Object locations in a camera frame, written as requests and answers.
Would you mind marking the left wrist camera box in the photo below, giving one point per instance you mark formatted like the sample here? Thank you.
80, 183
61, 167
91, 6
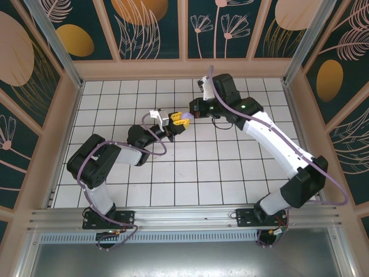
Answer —
164, 118

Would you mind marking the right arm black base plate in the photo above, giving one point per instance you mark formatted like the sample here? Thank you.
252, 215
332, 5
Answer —
245, 217

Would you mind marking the aluminium table edge rail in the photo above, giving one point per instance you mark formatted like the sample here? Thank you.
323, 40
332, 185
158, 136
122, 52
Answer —
291, 106
75, 106

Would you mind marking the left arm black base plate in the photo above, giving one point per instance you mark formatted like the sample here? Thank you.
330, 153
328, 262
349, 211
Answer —
127, 217

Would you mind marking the yellow power connector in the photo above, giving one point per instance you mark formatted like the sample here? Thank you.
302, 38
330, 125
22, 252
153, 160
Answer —
116, 232
275, 232

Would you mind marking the grey metal sheet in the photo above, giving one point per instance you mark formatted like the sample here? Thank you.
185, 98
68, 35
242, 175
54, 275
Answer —
184, 259

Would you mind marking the aluminium corner post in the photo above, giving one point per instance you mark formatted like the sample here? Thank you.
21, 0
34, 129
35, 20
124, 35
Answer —
57, 43
311, 37

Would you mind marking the aluminium mounting rail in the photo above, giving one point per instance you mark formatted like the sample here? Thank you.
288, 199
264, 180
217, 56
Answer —
184, 216

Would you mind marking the purple earbud charging case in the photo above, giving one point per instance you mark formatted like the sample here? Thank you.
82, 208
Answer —
188, 116

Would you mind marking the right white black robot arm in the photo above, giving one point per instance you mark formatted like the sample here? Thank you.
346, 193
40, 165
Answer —
268, 138

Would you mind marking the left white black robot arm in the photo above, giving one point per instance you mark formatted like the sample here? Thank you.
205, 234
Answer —
98, 196

